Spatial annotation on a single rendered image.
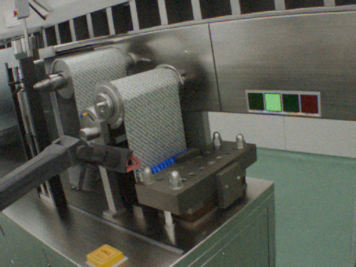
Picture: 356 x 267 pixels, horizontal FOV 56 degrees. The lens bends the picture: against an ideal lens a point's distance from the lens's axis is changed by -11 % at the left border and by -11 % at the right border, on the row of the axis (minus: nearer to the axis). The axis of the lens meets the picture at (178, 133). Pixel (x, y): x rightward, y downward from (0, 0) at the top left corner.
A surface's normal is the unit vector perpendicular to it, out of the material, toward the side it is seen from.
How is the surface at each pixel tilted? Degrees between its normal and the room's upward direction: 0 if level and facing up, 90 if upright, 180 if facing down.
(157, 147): 90
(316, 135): 90
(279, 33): 90
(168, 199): 90
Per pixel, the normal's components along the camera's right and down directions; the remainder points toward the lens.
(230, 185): 0.74, 0.07
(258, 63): -0.65, 0.30
